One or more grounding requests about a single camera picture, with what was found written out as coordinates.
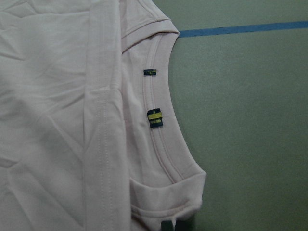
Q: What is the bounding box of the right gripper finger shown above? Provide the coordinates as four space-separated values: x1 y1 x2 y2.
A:
161 220 176 231

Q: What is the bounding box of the pink Snoopy t-shirt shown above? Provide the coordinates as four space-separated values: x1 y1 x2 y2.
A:
0 0 206 231

